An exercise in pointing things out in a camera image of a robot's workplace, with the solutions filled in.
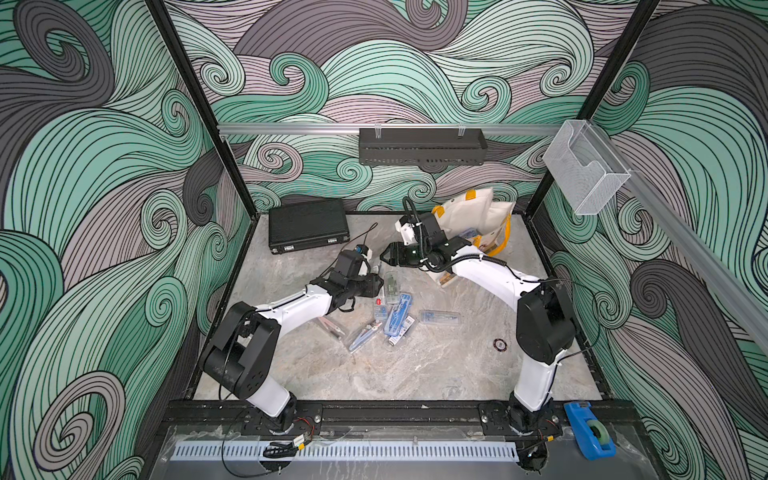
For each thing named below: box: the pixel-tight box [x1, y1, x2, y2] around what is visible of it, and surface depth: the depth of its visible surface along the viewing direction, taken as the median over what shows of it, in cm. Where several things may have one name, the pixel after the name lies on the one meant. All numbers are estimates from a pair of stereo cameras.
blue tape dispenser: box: [564, 401, 617, 461], surface depth 70 cm
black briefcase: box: [268, 199, 350, 255], surface depth 113 cm
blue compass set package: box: [384, 293, 413, 336], surface depth 92 cm
